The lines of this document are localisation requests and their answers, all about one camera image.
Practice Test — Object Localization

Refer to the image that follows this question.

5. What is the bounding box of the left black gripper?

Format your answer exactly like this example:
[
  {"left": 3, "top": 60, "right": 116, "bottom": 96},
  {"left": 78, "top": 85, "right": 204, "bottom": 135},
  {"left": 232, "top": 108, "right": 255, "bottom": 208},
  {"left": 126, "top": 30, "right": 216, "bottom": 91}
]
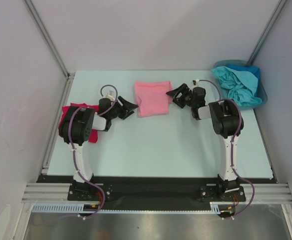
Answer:
[{"left": 107, "top": 95, "right": 138, "bottom": 120}]

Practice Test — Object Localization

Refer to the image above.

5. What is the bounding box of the pink t shirt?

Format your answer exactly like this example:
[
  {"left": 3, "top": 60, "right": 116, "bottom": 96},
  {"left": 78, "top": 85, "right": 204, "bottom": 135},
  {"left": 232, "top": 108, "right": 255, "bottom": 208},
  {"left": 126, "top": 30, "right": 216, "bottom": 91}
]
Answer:
[{"left": 135, "top": 81, "right": 173, "bottom": 118}]

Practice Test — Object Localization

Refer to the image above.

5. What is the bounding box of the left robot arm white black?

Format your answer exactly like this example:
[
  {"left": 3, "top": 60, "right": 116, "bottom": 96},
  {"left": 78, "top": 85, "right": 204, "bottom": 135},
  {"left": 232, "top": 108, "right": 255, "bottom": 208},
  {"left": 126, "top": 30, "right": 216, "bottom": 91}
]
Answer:
[{"left": 58, "top": 96, "right": 138, "bottom": 201}]

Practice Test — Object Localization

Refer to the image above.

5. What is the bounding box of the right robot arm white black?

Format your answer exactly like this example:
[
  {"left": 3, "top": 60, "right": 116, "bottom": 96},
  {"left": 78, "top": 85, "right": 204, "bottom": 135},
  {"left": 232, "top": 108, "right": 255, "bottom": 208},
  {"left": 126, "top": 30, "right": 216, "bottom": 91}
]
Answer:
[{"left": 166, "top": 81, "right": 244, "bottom": 202}]

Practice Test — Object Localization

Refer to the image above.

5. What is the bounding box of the red folded t shirt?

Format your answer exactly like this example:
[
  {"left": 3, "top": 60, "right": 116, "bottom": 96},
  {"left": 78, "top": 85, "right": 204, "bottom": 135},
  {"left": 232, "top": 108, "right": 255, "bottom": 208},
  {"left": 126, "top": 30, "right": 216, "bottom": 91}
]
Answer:
[{"left": 58, "top": 103, "right": 99, "bottom": 144}]

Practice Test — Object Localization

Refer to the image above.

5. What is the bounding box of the light blue t shirt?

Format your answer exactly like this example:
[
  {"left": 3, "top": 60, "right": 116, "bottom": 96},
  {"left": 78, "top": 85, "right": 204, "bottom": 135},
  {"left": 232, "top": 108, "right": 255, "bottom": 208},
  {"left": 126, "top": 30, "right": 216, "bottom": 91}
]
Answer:
[{"left": 211, "top": 66, "right": 263, "bottom": 107}]

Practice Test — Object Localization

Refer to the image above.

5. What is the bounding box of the dark blue t shirt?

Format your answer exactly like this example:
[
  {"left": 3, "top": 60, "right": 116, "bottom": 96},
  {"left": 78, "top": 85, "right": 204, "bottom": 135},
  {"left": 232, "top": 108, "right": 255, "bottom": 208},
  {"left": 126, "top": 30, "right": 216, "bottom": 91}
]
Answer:
[{"left": 226, "top": 64, "right": 261, "bottom": 97}]

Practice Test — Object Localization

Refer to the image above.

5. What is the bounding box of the teal plastic basket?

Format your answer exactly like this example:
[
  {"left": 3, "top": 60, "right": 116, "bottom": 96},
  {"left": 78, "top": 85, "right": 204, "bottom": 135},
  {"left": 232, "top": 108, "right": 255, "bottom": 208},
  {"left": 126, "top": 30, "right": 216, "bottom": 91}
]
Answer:
[{"left": 211, "top": 60, "right": 268, "bottom": 110}]

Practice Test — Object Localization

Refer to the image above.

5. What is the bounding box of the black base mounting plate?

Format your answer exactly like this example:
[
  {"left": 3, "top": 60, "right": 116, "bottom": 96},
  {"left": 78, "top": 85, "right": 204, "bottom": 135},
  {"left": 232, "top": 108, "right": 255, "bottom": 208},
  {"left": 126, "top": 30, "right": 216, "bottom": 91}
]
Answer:
[{"left": 36, "top": 175, "right": 275, "bottom": 212}]

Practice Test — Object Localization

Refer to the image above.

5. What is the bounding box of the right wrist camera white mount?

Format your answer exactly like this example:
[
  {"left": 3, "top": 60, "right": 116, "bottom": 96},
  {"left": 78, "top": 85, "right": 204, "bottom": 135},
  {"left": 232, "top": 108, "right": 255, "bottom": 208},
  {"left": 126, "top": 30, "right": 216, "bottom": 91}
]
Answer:
[{"left": 190, "top": 79, "right": 200, "bottom": 91}]

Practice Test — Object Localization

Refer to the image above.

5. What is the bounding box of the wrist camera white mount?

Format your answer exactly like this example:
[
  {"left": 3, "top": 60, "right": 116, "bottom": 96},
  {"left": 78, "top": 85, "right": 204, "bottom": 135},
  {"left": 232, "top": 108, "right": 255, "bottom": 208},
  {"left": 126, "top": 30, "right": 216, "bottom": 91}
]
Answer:
[
  {"left": 103, "top": 90, "right": 117, "bottom": 102},
  {"left": 190, "top": 79, "right": 200, "bottom": 91}
]

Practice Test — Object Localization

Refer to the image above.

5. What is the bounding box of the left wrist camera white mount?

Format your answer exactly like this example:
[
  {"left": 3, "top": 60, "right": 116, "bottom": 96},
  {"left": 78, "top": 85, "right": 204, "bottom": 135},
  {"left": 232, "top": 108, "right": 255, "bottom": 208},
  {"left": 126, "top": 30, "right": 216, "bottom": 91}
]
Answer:
[{"left": 103, "top": 90, "right": 117, "bottom": 102}]

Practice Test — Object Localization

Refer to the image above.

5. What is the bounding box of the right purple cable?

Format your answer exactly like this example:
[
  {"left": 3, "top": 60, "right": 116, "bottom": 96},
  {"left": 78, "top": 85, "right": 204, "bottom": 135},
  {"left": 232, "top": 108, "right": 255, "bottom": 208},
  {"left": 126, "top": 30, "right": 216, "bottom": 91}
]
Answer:
[{"left": 198, "top": 79, "right": 256, "bottom": 218}]

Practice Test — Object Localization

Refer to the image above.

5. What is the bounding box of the left aluminium frame post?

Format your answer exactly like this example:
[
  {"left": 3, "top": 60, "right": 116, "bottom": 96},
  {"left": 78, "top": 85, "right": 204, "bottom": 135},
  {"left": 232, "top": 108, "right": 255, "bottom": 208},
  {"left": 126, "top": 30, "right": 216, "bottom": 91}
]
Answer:
[{"left": 23, "top": 0, "right": 74, "bottom": 80}]

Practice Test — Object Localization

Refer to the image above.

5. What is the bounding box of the aluminium frame post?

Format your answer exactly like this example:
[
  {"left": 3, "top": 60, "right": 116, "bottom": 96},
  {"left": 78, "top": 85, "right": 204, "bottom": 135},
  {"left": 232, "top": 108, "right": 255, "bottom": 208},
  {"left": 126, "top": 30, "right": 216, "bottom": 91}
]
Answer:
[
  {"left": 248, "top": 0, "right": 289, "bottom": 65},
  {"left": 23, "top": 0, "right": 74, "bottom": 80}
]

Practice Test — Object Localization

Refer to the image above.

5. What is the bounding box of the slotted cable duct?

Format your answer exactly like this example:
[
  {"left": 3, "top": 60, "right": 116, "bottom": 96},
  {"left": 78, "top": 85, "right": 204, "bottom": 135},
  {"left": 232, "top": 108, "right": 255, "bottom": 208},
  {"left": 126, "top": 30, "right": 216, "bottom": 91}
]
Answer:
[{"left": 32, "top": 201, "right": 236, "bottom": 215}]

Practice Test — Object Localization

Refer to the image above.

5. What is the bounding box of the right aluminium frame post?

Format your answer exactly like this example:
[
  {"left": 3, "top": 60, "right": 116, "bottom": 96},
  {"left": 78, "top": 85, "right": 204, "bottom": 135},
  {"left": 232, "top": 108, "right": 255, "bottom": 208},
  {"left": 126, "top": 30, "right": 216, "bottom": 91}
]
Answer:
[{"left": 248, "top": 0, "right": 289, "bottom": 65}]

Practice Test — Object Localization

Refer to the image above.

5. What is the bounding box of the aluminium rail front right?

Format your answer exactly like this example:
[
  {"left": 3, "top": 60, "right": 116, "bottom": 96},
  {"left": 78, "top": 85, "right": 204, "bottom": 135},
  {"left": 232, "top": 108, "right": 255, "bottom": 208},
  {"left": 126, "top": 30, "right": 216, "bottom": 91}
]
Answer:
[{"left": 212, "top": 183, "right": 292, "bottom": 240}]

